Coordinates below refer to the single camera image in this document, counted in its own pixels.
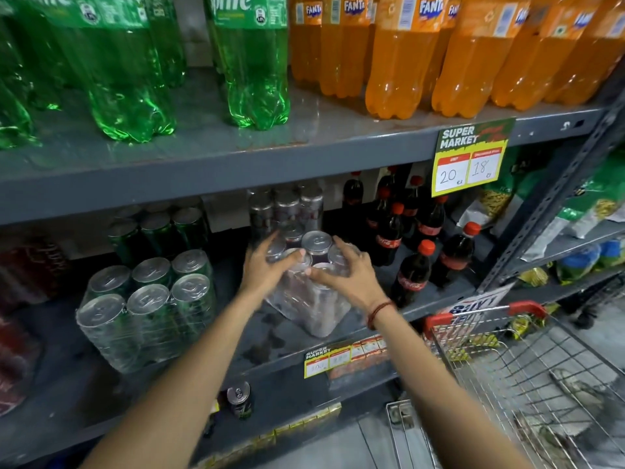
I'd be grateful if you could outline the person's right hand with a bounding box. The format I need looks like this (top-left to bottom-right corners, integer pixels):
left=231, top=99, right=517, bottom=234
left=306, top=241, right=393, bottom=320

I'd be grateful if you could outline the person's left hand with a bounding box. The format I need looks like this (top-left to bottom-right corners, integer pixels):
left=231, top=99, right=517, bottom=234
left=241, top=231, right=307, bottom=301

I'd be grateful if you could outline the shrink-wrapped pack of dark cans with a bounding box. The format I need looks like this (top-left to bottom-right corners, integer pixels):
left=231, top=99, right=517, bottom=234
left=264, top=229, right=364, bottom=339
left=248, top=184, right=326, bottom=242

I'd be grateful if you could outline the person's left forearm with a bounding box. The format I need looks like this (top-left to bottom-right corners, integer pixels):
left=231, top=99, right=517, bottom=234
left=80, top=287, right=275, bottom=469

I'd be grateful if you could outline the person's right forearm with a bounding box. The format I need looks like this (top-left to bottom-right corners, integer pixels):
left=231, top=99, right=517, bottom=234
left=370, top=307, right=534, bottom=469

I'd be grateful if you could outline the strip of shelf price labels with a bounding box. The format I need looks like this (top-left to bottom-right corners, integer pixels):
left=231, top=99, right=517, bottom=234
left=303, top=336, right=392, bottom=380

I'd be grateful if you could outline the group of small cola bottles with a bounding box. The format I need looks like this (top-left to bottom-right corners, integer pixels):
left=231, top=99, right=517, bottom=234
left=341, top=166, right=482, bottom=309

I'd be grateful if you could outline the grey metal shelf rack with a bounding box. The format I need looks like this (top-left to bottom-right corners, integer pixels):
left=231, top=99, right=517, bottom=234
left=0, top=58, right=625, bottom=469

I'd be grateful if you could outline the shrink-wrapped pack of green cans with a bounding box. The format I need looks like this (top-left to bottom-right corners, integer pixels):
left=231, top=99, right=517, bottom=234
left=106, top=200, right=212, bottom=267
left=75, top=249, right=217, bottom=375

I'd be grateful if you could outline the single dark drink can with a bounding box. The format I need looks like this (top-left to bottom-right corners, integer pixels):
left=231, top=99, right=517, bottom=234
left=226, top=381, right=255, bottom=421

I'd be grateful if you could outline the white and blue cart sign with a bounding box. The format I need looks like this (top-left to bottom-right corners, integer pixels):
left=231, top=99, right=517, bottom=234
left=439, top=282, right=516, bottom=319

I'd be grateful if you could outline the white snack bag yellow print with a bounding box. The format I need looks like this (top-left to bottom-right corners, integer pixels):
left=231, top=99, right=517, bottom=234
left=458, top=186, right=514, bottom=229

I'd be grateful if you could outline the yellow and green price sign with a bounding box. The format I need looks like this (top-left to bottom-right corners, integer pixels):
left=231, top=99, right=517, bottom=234
left=431, top=117, right=517, bottom=198

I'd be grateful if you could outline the white and green snack bag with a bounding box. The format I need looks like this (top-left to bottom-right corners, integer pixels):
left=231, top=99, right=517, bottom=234
left=520, top=204, right=589, bottom=263

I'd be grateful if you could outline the row of orange soda bottles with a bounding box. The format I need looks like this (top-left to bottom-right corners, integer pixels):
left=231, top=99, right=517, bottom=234
left=289, top=0, right=625, bottom=121

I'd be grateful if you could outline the row of green soda bottles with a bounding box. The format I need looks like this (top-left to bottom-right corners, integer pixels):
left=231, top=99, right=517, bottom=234
left=0, top=0, right=291, bottom=151

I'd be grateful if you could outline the blue snack bag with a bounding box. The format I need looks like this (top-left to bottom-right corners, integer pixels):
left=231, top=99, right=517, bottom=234
left=556, top=243, right=602, bottom=285
left=598, top=238, right=625, bottom=269

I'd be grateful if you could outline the shrink-wrapped pack of red cans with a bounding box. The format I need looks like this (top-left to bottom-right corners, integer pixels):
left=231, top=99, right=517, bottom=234
left=0, top=238, right=71, bottom=418

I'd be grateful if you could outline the red thread bracelet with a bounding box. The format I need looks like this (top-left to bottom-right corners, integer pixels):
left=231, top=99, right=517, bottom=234
left=366, top=300, right=397, bottom=332

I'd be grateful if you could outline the wire shopping cart red handle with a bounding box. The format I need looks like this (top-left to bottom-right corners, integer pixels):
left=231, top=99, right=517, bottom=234
left=386, top=300, right=625, bottom=469

